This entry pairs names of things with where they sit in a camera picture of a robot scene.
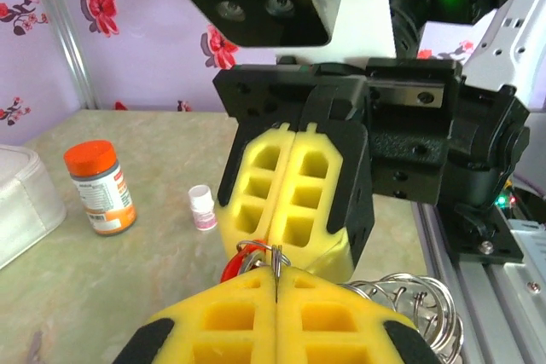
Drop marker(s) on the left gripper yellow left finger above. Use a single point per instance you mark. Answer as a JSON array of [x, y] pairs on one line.
[[226, 325]]

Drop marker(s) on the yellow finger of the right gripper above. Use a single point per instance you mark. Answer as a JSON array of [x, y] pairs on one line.
[[324, 193], [251, 193]]

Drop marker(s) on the white square lidded box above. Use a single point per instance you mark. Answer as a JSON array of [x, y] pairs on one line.
[[25, 206]]

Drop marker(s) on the small white pill bottle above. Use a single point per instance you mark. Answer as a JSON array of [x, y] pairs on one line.
[[202, 210]]

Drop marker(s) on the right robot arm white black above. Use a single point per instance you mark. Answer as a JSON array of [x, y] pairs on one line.
[[512, 40]]

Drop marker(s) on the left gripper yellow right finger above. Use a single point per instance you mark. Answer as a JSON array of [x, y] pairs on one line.
[[332, 325]]

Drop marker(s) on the small electronics board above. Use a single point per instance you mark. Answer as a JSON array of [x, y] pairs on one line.
[[507, 201]]

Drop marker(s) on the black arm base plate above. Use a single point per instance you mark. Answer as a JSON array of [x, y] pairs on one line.
[[490, 249]]

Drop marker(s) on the red key tag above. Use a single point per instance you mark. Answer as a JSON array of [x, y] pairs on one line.
[[230, 266]]

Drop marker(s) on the aluminium frame rail long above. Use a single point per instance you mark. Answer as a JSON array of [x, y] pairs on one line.
[[490, 296]]

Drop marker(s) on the orange capped pill bottle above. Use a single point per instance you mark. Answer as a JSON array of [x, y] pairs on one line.
[[100, 185]]

